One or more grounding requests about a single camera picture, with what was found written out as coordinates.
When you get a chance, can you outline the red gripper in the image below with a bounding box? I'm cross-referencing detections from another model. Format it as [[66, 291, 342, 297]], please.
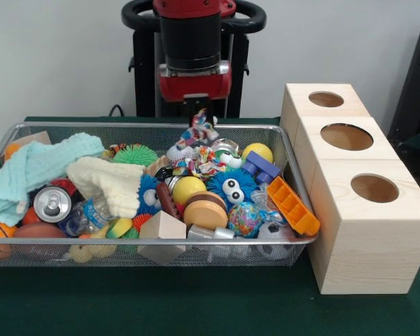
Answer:
[[160, 62, 232, 128]]

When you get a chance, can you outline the colourful knotted rope toy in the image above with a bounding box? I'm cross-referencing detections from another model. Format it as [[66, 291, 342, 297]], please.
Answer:
[[176, 108, 220, 148], [171, 145, 228, 176]]

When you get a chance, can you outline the clear mesh bin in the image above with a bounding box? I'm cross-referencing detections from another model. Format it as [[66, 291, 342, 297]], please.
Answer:
[[0, 121, 319, 269]]

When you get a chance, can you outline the wooden box with three holes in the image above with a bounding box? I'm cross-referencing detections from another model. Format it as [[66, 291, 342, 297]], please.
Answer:
[[279, 83, 420, 295]]

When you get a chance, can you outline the yellow ball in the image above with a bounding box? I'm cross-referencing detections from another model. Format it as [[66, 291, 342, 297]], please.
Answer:
[[171, 176, 207, 206], [241, 142, 274, 164]]

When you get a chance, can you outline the purple toy block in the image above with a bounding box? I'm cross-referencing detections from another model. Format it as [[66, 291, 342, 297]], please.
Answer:
[[242, 150, 282, 185]]

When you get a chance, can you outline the toy burger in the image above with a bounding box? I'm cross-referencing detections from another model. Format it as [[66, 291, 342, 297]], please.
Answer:
[[183, 190, 229, 231]]

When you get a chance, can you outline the cream knitted cloth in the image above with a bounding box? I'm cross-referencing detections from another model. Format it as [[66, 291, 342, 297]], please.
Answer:
[[65, 155, 148, 218]]

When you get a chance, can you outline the plain wooden block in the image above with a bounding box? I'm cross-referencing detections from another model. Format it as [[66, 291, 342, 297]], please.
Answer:
[[136, 209, 188, 266]]

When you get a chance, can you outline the mint green knitted cloth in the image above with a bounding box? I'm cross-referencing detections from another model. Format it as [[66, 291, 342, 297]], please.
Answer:
[[0, 131, 105, 227]]

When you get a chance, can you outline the silver-topped soda can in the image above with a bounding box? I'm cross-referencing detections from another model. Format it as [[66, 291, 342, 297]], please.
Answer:
[[31, 177, 87, 225]]

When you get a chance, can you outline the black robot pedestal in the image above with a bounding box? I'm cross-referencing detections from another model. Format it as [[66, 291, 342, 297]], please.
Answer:
[[121, 0, 267, 119]]

